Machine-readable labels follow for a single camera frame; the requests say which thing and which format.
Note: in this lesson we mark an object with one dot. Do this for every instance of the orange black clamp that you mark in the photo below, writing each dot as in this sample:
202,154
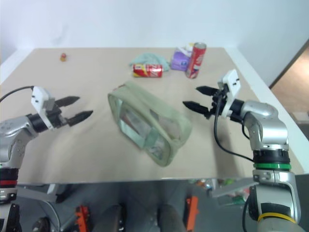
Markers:
192,211
82,217

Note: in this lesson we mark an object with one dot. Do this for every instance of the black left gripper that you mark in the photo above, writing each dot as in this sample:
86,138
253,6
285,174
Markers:
57,119

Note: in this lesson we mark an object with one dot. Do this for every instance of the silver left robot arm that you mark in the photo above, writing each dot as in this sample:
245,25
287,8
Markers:
14,130

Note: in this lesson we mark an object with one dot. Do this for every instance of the light green zippered pouch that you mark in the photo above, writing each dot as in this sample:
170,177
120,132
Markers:
149,120

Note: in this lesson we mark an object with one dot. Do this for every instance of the purple tissue pack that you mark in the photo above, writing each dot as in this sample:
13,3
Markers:
179,60

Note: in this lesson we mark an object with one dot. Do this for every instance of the light green cloth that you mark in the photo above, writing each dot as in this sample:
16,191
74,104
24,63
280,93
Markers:
148,58

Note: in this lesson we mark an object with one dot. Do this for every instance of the tall red drink can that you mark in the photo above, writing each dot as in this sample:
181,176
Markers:
196,60

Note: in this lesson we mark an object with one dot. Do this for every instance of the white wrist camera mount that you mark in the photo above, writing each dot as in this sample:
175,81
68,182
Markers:
232,83
39,96

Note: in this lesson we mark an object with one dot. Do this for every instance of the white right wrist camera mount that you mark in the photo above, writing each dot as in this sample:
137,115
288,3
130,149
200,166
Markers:
232,83

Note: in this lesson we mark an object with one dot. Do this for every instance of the short red drink can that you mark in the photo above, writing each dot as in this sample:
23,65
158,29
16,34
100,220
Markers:
148,70

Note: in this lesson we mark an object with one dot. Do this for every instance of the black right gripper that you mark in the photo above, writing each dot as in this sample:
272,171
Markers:
218,104

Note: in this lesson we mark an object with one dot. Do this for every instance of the small red yellow toy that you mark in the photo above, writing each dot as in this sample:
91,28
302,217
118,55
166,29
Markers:
64,57

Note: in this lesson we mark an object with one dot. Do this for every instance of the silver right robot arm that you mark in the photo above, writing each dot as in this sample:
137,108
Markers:
268,130

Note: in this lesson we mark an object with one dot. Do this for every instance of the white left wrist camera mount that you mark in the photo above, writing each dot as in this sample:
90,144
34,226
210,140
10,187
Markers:
39,96

